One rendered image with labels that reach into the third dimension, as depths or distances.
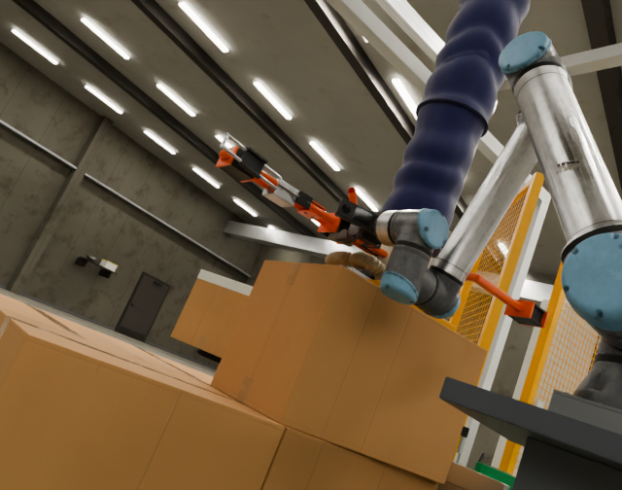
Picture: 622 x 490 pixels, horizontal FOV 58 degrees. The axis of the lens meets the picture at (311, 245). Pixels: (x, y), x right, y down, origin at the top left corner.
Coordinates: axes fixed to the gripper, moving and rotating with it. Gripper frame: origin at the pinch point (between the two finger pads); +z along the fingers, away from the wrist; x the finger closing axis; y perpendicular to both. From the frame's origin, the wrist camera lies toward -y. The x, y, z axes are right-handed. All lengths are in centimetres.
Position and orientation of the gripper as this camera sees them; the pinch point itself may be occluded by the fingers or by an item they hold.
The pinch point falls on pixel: (333, 225)
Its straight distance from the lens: 157.7
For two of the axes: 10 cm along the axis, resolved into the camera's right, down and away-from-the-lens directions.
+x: 3.8, -9.0, 2.3
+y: 7.3, 4.4, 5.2
